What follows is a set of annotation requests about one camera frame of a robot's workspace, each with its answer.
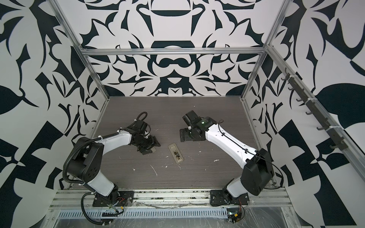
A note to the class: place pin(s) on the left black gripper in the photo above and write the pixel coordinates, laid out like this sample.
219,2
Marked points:
154,142

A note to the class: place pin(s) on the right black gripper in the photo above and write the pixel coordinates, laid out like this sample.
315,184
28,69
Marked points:
184,135

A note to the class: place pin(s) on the white remote control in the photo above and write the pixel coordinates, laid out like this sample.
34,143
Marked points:
173,147

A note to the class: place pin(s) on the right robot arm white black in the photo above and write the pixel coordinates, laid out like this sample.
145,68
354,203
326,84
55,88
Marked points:
257,169

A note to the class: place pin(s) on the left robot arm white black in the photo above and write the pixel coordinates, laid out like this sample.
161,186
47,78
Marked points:
83,165

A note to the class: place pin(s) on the small green circuit board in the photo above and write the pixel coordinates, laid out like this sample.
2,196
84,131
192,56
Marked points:
234,215

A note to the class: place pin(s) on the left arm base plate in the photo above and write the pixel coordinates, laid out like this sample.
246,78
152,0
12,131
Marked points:
117,199

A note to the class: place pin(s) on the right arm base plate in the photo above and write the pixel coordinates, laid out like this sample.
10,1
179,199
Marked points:
223,198

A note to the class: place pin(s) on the white slotted cable duct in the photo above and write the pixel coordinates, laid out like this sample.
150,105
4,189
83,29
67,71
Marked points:
219,213

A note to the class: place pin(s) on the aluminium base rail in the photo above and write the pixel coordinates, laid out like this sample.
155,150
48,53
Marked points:
173,198

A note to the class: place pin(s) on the aluminium frame back bar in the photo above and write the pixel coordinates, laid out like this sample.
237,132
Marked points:
172,51

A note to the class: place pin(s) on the black wall hook rack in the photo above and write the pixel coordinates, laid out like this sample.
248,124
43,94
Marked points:
317,110

